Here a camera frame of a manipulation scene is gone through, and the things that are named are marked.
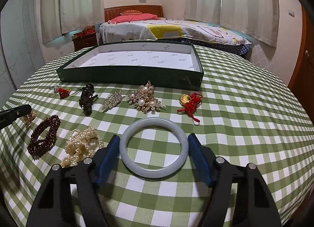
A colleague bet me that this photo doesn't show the gold bead bracelet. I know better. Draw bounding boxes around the gold bead bracelet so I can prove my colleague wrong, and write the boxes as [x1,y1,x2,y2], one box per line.
[23,110,37,129]

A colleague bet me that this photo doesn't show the dark red bead bracelet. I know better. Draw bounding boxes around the dark red bead bracelet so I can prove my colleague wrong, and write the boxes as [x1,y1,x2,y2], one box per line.
[26,114,61,158]

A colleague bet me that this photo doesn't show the small red gold charm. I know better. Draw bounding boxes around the small red gold charm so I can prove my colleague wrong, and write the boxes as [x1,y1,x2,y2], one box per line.
[58,87,70,99]

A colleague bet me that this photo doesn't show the cream pearl necklace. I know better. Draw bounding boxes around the cream pearl necklace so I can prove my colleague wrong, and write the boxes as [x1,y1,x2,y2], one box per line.
[60,127,105,168]

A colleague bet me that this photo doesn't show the black gourd pendant cord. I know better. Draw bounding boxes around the black gourd pendant cord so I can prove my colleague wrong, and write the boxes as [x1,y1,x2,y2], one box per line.
[71,83,99,117]

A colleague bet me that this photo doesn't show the pale jade bangle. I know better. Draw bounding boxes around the pale jade bangle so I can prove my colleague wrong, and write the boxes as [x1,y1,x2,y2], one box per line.
[119,117,189,179]

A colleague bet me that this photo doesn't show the silver rhinestone brooch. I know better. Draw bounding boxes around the silver rhinestone brooch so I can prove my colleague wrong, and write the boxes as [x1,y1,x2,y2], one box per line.
[102,90,125,112]

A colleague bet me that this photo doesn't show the gold ingot red tassel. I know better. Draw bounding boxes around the gold ingot red tassel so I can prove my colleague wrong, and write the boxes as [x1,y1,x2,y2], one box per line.
[177,93,203,124]

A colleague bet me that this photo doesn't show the gold pearl brooch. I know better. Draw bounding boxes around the gold pearl brooch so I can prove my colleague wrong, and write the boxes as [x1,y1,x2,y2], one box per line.
[126,81,165,114]

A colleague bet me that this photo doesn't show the small silver ring charm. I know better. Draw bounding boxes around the small silver ring charm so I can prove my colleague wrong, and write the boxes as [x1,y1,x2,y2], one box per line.
[48,85,59,94]

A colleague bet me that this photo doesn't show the green white jewelry tray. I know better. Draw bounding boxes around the green white jewelry tray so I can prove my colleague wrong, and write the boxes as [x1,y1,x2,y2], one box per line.
[57,40,204,91]

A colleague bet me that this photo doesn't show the green checkered tablecloth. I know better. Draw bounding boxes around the green checkered tablecloth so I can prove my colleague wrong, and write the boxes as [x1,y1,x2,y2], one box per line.
[1,46,313,226]

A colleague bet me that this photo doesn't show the dark wooden nightstand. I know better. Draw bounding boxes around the dark wooden nightstand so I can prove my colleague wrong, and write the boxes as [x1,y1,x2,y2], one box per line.
[72,32,98,51]

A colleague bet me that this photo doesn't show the red boxes on nightstand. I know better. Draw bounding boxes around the red boxes on nightstand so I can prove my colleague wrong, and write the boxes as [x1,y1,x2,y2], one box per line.
[77,25,96,37]

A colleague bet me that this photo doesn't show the wooden door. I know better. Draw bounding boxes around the wooden door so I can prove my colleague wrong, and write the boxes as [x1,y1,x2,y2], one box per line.
[288,7,313,115]

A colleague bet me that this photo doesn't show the left white curtain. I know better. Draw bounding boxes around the left white curtain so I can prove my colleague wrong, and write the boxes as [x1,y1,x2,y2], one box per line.
[40,0,104,44]

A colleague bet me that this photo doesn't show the white curtain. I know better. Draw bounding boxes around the white curtain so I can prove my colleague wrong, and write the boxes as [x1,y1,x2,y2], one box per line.
[184,0,279,47]
[40,0,104,44]

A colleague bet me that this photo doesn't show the wooden headboard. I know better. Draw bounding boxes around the wooden headboard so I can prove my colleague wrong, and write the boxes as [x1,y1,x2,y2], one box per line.
[104,5,164,22]

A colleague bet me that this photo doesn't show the orange embroidered pillow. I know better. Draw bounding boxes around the orange embroidered pillow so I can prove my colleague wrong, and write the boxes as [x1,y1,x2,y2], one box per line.
[120,10,142,16]

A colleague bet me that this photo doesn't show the pink pillow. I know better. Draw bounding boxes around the pink pillow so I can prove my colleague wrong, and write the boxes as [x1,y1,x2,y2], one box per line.
[108,13,160,24]

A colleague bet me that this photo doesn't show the bed with patterned quilt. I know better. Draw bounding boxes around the bed with patterned quilt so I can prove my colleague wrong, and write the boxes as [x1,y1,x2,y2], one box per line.
[99,18,252,56]

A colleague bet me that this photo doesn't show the right white curtain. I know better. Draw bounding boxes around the right white curtain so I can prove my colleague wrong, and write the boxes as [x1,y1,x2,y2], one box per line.
[184,0,279,47]

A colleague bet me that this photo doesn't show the wall switch plate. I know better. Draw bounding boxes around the wall switch plate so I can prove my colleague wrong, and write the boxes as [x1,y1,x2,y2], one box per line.
[288,10,295,17]

